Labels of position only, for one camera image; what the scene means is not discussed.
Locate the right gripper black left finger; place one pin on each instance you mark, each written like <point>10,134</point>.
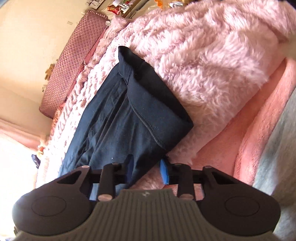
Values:
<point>111,175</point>

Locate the pink window curtain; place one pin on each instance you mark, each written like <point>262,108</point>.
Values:
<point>23,136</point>

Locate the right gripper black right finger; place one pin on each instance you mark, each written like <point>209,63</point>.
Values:
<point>181,175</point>

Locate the small brown teddy bear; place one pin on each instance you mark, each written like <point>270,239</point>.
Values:
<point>49,71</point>

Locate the mauve quilted headboard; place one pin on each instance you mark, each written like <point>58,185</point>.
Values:
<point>78,51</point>

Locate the red snack bag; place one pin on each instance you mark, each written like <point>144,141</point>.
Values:
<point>114,9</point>

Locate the salmon pink fleece blanket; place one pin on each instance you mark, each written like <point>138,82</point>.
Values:
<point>236,147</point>

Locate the dark navy pants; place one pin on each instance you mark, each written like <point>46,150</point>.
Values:
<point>132,113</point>

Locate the orange plush toy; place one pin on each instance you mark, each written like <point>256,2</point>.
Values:
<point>41,148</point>

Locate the pink fluffy blanket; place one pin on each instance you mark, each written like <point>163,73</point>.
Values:
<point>213,55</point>

